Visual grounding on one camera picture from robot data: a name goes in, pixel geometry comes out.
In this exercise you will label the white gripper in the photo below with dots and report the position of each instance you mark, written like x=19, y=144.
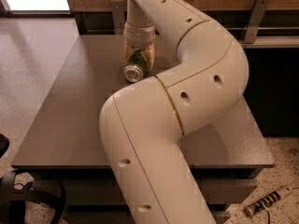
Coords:
x=139, y=34

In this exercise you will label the green soda can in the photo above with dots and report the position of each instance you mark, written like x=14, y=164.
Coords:
x=135, y=72

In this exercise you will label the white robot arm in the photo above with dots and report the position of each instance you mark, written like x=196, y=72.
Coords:
x=141, y=124

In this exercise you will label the black chair edge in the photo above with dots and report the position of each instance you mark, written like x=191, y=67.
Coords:
x=4, y=144

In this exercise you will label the white power strip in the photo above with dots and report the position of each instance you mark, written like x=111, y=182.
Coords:
x=268, y=200

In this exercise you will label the left metal bracket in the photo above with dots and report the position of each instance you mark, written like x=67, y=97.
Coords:
x=118, y=16

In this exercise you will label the metal bracket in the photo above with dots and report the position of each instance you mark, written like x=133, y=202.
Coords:
x=255, y=18
x=118, y=16

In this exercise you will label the right metal bracket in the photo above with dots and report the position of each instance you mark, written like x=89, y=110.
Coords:
x=255, y=18

